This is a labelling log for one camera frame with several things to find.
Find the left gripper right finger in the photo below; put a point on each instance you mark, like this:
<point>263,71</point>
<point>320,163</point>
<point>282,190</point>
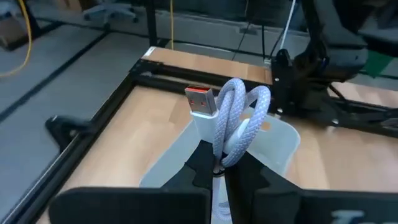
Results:
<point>280,205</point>

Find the white plastic bin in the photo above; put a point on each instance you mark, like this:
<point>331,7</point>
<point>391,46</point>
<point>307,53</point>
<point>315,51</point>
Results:
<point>270,146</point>

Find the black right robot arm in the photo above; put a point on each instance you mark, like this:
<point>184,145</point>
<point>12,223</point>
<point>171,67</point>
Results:
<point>287,81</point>

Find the office chair base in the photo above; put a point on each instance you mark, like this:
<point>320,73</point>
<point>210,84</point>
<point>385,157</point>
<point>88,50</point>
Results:
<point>109,12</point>

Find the black vertical post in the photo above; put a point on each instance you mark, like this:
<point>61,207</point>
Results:
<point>151,21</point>

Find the black frame bracket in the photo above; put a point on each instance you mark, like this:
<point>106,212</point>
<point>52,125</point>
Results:
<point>66,127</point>

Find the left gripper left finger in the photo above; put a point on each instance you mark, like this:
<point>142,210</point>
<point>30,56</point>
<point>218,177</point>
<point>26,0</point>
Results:
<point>130,205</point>

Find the green floor item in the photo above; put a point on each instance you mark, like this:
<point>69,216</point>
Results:
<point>377,62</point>

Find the brown cardboard box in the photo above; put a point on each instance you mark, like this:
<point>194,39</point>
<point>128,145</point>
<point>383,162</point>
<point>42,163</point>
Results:
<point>12,32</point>

